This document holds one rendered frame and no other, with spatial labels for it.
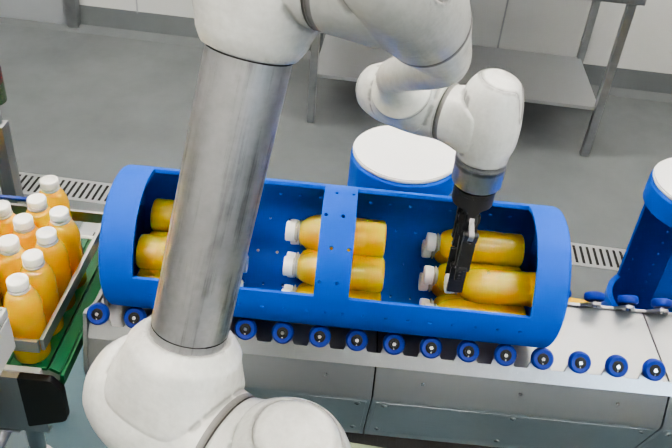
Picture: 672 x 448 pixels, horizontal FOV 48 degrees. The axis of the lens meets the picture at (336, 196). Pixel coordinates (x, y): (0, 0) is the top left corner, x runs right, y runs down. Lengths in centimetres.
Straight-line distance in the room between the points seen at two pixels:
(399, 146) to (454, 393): 70
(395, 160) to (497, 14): 293
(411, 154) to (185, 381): 117
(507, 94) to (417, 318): 47
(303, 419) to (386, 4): 49
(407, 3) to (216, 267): 39
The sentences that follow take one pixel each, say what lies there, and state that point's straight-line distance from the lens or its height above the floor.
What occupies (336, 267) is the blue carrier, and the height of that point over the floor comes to 116.
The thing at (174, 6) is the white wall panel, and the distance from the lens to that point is 502.
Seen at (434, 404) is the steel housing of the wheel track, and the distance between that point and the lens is 163.
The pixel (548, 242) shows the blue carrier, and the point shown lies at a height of 122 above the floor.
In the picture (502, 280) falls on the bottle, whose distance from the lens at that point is 148.
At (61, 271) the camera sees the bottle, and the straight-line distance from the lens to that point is 164.
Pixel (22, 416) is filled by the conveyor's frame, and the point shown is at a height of 78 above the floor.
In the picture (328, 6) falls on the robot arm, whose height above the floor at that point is 180.
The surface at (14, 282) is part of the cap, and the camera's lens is 151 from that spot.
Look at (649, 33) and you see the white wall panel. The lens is 500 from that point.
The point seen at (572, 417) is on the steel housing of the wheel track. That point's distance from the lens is 169.
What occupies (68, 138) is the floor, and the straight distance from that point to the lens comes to 405.
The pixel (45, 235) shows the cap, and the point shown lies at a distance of 161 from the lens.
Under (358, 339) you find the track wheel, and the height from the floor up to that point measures 97.
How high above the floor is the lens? 207
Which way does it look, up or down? 35 degrees down
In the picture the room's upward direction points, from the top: 5 degrees clockwise
